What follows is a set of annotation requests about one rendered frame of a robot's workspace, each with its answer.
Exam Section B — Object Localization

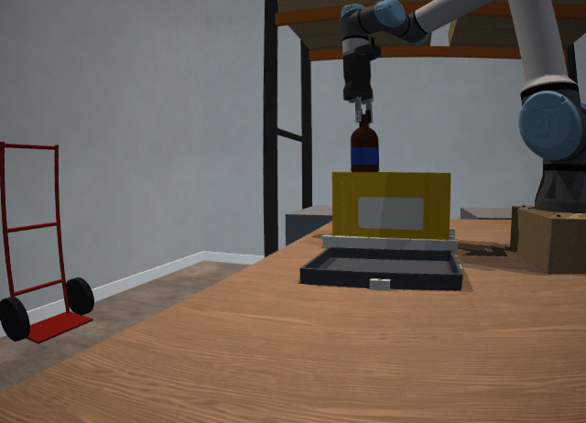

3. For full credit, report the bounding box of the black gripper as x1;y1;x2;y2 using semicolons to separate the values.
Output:
342;38;381;124

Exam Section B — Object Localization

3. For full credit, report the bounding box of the brown bottle with blue label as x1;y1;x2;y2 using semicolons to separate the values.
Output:
351;114;379;172

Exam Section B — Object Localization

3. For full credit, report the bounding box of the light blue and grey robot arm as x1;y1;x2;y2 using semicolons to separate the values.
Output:
341;0;586;213

